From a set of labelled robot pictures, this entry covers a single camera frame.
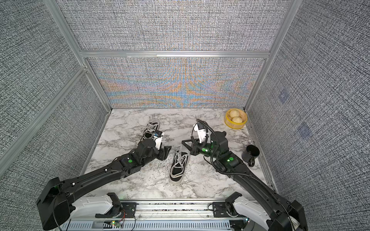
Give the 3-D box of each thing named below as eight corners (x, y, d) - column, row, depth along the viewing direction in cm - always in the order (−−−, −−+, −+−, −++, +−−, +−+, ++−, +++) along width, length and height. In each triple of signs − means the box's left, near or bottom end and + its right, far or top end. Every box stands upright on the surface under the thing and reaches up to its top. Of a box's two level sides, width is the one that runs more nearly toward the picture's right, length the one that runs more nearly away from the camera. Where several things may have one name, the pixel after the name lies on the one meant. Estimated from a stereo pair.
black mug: (238, 160, 93) (243, 153, 85) (243, 150, 98) (248, 143, 90) (250, 167, 90) (256, 160, 82) (254, 156, 95) (261, 149, 87)
